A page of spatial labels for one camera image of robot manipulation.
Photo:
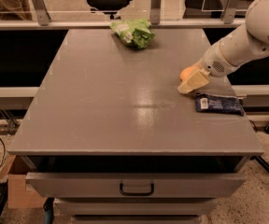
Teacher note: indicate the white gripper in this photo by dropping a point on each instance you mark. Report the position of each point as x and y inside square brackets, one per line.
[213, 63]

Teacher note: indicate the orange fruit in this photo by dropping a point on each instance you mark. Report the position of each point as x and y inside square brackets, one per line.
[188, 73]

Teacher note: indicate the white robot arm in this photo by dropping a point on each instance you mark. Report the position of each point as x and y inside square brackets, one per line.
[246, 43]

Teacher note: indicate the blue rxbar blueberry wrapper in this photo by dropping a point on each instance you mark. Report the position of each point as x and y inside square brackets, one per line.
[218, 104]

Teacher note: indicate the green chip bag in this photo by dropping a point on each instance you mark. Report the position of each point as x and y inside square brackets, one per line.
[133, 33]

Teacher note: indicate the grey middle drawer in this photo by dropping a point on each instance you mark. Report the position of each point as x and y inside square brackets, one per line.
[136, 207]

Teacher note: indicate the grey drawer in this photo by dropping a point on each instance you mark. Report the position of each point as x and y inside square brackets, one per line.
[107, 185]
[136, 207]

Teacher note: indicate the grey top drawer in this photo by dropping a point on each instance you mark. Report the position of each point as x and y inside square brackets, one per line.
[107, 185]

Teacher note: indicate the cardboard box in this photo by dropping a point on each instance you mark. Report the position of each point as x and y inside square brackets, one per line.
[20, 195]

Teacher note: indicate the black drawer handle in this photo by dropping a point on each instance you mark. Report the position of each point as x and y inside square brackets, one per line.
[136, 191]

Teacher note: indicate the metal railing frame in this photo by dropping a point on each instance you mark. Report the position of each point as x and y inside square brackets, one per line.
[66, 14]

